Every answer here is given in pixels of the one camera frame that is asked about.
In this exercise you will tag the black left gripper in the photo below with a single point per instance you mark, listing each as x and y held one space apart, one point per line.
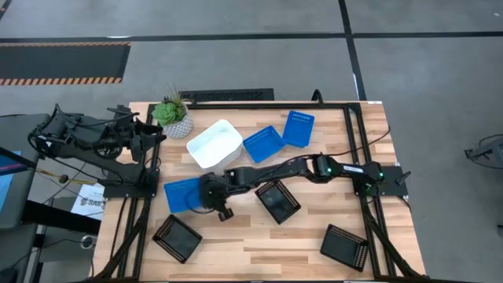
125 135

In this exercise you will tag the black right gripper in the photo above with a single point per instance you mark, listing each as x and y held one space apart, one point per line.
216 190

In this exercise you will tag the blue slotted plastic basket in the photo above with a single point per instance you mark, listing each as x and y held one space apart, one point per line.
181 194
263 143
298 129

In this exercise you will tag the white plastic storage bin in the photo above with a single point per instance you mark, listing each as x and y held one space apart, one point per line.
214 143
226 167

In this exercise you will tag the black slotted plastic basket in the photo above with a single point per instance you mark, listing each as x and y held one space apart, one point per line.
177 239
278 202
344 247

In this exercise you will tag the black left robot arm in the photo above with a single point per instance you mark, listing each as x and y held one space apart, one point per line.
118 173

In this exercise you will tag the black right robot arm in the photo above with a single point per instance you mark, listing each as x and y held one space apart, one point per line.
275 171

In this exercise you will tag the succulent in patterned white pot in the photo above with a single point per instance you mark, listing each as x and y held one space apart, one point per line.
169 114

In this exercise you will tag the white printed paper sheet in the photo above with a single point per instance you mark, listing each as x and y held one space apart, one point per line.
88 200

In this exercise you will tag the black perforated panel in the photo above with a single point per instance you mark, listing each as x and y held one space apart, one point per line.
228 95

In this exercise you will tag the black hazard-striped floor mat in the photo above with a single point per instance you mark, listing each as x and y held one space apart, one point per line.
59 63

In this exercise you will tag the black floor beam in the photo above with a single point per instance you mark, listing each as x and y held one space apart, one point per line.
59 216

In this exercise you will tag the silver round floor socket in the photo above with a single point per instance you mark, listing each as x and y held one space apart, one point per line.
88 241

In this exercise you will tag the dark grey side desk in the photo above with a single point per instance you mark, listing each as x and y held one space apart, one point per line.
23 133

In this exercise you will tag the black curved hook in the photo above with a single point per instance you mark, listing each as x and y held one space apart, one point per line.
321 99

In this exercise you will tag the blue display screen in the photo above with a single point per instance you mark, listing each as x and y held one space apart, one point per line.
6 181

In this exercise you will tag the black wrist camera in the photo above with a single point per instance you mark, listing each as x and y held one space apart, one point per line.
226 214

